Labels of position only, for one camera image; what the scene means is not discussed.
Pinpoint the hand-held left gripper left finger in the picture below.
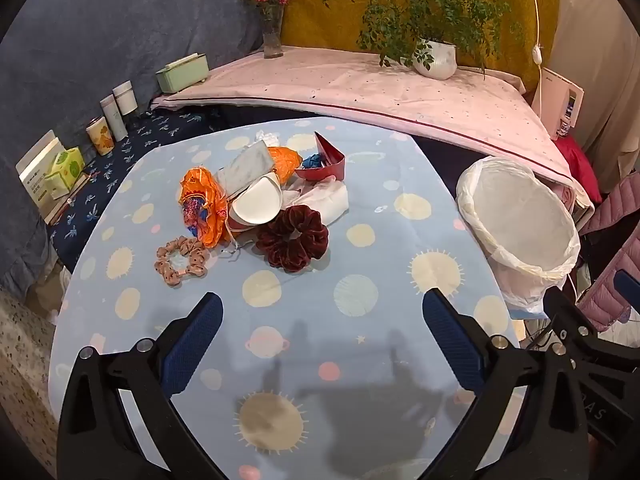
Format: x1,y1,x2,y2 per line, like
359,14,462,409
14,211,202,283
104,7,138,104
56,291,226,480

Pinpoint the green plant in white pot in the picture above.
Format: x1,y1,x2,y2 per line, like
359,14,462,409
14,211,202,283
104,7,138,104
322,0,526,81

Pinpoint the navy printed cloth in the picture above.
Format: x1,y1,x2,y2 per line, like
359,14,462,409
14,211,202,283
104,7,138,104
45,105,231,273

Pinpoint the green tissue box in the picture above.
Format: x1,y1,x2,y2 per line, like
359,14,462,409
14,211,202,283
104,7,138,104
44,147,86,200

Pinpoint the grey white packet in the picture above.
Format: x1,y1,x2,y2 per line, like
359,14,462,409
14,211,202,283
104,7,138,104
216,140,275,196

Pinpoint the red paper boat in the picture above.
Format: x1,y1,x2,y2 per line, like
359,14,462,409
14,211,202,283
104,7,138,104
294,131,347,181

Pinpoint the yellow backdrop cloth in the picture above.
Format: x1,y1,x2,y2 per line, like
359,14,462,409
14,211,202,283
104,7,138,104
280,0,561,96

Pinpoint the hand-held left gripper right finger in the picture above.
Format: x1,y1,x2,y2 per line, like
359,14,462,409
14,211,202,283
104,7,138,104
421,287,588,480

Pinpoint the red cloth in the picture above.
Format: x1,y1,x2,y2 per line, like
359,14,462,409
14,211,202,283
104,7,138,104
552,135,603,206

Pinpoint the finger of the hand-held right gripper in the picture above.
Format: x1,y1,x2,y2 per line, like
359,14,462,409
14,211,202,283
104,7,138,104
542,285,593,361
614,270,640,311

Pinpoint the beige curtain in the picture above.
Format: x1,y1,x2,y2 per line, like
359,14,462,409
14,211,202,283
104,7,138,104
547,0,640,193

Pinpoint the short white canister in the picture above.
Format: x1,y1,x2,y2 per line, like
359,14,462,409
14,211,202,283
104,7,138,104
112,80,138,116

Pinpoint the white cardboard box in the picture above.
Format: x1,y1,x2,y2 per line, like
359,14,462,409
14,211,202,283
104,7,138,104
15,130,66,216

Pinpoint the pale green storage box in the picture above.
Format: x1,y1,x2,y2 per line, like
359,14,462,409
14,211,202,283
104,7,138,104
155,52,210,94

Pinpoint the white tissue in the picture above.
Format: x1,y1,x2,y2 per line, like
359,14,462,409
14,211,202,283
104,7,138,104
285,180,349,223

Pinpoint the orange packet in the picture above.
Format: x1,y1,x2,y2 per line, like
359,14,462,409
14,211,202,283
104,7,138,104
266,146,304,184

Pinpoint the pink scrunchie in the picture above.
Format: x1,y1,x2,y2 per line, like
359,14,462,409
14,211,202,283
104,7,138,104
155,236,209,290

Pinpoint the pink down jacket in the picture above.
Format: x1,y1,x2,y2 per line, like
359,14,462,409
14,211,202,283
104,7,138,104
575,172,640,333

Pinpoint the dark red velvet scrunchie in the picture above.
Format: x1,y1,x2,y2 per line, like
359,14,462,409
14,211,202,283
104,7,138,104
255,206,330,274

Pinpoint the blue backdrop cloth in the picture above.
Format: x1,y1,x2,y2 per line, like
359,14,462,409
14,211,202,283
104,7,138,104
0,0,286,291

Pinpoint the pink printed cloth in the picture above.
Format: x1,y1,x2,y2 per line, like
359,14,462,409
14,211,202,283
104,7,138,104
150,45,596,211

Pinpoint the glass vase with red flowers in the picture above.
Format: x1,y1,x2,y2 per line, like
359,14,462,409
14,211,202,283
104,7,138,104
239,0,296,59

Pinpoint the white cable with switch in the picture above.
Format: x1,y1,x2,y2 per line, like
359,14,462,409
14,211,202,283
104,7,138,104
525,0,548,106

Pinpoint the tall white canister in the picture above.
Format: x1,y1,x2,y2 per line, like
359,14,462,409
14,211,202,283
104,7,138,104
99,94,129,142

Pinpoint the blue dotted tablecloth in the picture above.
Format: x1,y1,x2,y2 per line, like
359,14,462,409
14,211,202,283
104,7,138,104
47,117,526,480

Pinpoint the orange plastic bag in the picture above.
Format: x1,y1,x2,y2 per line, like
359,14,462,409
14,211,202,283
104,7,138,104
179,166,233,249

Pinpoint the bin with white bag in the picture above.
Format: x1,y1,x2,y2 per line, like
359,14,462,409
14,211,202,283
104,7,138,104
456,156,582,318

